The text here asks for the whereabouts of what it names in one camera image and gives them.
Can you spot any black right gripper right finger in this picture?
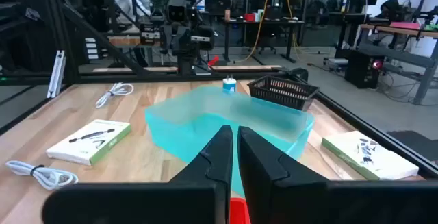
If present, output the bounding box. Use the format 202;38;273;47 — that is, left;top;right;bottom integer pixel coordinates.
238;126;438;224

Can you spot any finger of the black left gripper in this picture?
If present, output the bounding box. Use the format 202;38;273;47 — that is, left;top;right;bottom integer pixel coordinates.
173;26;192;56
159;24;173;55

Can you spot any white usb cable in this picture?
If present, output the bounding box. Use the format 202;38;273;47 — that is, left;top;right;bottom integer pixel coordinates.
94;82;134;109
5;160;79;190

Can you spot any black computer tower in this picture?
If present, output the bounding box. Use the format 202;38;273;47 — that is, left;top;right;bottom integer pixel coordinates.
344;50;385;90

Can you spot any black plastic mesh basket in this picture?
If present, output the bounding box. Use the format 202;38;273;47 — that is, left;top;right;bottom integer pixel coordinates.
246;75;320;112

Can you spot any white green-edged product box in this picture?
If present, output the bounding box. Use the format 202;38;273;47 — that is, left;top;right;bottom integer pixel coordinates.
46;119;132;166
320;130;420;181

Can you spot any wooden top workbench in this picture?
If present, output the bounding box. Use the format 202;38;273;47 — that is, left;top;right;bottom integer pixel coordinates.
359;23;438;105

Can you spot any black office desk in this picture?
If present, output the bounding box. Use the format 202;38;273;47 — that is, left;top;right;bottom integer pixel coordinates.
222;17;305;64

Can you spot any teal translucent plastic bin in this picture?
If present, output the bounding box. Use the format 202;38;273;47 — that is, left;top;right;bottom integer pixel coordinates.
144;85;315;199

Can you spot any black aluminium table frame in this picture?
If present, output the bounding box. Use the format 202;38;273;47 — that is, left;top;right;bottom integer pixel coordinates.
0;0;438;180

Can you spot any yellow extension cable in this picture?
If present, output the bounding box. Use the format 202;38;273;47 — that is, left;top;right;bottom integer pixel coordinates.
235;0;304;64

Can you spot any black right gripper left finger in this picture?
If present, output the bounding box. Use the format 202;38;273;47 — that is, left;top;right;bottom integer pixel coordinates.
42;125;234;224

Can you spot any blue and white charger cube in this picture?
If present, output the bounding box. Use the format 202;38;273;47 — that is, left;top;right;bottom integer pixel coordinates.
222;75;237;94

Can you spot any white aluminium rail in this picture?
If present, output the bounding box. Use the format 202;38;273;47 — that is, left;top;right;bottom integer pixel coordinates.
47;49;66;99

